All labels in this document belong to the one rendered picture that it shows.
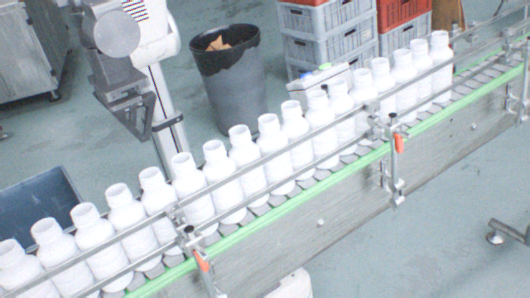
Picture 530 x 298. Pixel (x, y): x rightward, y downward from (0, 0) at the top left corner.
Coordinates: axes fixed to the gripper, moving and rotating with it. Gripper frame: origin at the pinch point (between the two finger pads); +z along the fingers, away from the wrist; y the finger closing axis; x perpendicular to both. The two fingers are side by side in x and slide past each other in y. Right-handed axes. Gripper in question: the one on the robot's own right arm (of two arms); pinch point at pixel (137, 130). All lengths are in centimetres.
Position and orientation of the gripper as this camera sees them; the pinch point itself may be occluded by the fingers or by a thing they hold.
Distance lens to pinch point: 76.0
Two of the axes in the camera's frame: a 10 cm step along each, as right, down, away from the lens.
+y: 5.4, 3.5, -7.6
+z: 1.9, 8.3, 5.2
